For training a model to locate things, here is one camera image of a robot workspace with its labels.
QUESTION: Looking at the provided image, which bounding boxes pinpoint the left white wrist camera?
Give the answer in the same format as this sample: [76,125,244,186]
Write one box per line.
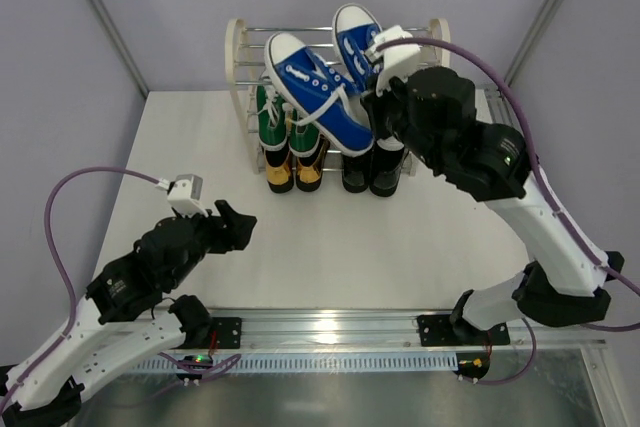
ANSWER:
[155,174,207,217]

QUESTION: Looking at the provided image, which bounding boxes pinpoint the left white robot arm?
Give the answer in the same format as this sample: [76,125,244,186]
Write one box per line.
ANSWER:
[1,200,257,426]

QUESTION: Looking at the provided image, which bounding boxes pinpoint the black leather shoe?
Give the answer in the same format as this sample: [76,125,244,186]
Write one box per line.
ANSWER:
[369,144,408,198]
[341,150,373,194]

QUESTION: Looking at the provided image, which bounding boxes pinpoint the gold loafer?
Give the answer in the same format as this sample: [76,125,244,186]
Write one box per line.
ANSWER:
[264,145,294,194]
[295,138,329,193]

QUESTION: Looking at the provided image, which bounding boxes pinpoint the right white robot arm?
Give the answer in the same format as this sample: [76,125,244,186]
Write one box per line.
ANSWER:
[361,67,624,342]

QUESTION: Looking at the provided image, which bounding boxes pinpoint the left aluminium frame post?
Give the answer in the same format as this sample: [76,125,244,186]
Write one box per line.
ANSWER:
[85,0,150,98]

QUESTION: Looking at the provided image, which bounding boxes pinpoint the right side aluminium rail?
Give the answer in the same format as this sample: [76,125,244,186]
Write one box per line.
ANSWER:
[480,84,522,131]

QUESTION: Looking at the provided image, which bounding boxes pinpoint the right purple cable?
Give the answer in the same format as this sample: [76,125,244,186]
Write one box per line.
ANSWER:
[369,38,640,386]

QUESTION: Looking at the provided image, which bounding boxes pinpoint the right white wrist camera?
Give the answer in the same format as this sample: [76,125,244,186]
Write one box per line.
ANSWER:
[365,25,421,97]

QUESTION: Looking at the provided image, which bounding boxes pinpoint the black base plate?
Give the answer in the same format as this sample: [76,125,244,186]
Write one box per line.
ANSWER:
[416,314,511,347]
[199,316,243,350]

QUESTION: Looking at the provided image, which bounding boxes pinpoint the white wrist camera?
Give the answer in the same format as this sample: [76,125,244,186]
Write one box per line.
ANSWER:
[365,25,421,97]
[155,174,207,217]

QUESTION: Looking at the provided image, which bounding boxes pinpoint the white shoe rack chrome bars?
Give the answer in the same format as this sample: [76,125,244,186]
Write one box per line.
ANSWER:
[224,18,451,174]

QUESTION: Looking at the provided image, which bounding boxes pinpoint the white sneaker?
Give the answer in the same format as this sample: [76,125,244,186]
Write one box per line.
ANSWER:
[376,136,405,152]

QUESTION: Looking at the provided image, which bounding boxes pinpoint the aluminium frame post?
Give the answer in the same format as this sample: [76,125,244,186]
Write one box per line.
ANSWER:
[85,0,150,98]
[505,0,564,86]

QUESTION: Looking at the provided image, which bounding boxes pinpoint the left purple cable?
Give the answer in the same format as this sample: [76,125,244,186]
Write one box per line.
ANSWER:
[0,165,244,403]

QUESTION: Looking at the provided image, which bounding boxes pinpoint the slotted grey cable duct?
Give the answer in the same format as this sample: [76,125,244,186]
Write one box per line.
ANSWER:
[124,351,459,375]

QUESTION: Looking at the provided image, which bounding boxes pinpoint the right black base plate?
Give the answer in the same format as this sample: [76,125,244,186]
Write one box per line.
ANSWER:
[416,314,511,347]

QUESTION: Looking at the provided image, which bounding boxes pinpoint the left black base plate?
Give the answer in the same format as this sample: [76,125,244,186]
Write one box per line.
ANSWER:
[199,316,243,350]

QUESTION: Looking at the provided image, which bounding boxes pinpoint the aluminium mounting rail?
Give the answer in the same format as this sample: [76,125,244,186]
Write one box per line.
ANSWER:
[210,309,606,352]

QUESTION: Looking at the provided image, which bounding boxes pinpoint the green canvas sneaker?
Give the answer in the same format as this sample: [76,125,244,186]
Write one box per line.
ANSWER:
[289,109,321,158]
[256,84,288,152]

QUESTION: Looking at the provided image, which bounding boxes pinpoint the right aluminium frame post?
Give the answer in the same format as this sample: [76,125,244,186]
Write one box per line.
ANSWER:
[505,0,564,86]

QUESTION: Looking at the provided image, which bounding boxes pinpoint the purple cable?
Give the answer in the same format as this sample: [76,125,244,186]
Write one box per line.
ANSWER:
[0,165,244,403]
[369,38,640,386]

